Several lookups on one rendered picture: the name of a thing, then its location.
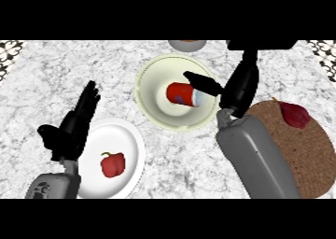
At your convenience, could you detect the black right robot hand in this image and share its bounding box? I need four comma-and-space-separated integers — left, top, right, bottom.
181, 49, 260, 120

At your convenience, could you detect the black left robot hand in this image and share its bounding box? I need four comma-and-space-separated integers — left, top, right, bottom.
35, 80, 101, 162

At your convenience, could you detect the red can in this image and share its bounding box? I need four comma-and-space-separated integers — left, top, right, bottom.
164, 81, 206, 108

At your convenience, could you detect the pale green bowl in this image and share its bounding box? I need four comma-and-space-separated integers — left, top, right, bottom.
133, 53, 220, 133

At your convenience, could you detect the grey bowl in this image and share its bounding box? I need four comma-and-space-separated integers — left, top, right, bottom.
167, 40, 207, 53

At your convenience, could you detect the brown round placemat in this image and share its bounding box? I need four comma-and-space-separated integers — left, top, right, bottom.
243, 100, 336, 200

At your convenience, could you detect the white plate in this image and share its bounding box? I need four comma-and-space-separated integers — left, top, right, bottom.
74, 117, 147, 200

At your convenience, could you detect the dark red apple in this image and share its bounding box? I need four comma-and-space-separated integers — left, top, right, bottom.
271, 96, 312, 130

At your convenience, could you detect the red bell pepper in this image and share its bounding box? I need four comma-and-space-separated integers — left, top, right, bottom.
98, 151, 126, 179

